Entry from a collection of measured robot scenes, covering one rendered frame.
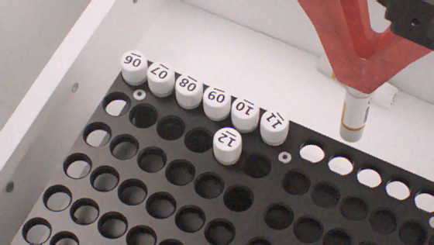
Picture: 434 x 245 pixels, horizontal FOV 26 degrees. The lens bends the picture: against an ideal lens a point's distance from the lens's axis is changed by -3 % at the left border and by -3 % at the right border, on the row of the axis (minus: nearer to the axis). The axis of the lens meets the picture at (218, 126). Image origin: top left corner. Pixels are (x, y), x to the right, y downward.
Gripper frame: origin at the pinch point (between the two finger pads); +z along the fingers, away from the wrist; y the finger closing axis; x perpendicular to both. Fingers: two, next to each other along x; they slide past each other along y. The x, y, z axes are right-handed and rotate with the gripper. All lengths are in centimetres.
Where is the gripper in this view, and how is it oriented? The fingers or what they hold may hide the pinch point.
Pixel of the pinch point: (363, 60)
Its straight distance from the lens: 36.0
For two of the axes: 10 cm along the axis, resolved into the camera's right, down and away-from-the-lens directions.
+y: -4.7, 7.0, -5.4
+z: -0.5, 5.9, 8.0
